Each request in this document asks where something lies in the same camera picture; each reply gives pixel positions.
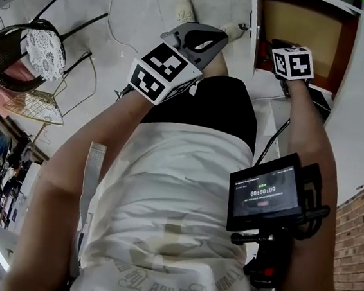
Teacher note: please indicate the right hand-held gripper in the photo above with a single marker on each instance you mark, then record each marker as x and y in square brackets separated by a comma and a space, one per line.
[294, 63]

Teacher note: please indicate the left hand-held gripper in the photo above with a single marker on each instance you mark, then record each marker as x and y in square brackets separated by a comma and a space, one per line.
[157, 74]

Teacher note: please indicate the wooden drawer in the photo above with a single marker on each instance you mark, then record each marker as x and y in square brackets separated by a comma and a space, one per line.
[304, 25]

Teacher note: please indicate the person's right forearm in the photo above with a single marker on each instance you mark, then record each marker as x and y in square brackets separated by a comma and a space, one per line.
[318, 140]

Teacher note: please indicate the person's left forearm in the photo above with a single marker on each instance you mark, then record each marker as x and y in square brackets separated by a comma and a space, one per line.
[62, 177]

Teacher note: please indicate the black shorts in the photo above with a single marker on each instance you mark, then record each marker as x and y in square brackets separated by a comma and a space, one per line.
[215, 106]

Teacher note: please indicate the white shoe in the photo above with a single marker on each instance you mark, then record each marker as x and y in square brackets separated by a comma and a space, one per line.
[233, 30]
[185, 9]

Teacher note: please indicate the black wicker chair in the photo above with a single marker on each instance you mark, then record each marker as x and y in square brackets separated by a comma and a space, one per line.
[32, 58]

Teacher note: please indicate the white printed t-shirt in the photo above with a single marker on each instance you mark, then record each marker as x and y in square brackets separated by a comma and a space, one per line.
[169, 205]

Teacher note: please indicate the black monitor screen on rig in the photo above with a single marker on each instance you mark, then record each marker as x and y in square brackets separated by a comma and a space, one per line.
[270, 257]

